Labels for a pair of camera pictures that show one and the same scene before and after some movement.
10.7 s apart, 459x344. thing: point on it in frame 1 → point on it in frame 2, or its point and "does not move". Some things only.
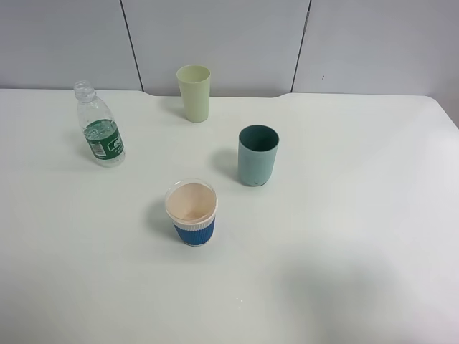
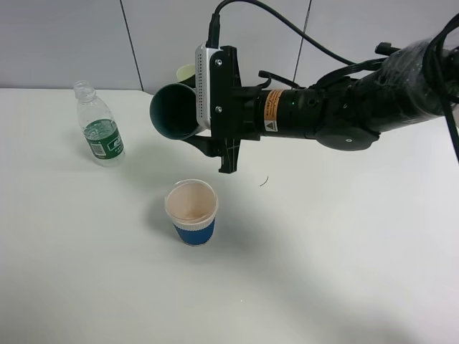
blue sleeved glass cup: (192, 204) does not move
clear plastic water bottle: (100, 126) does not move
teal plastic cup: (257, 149) → (173, 111)
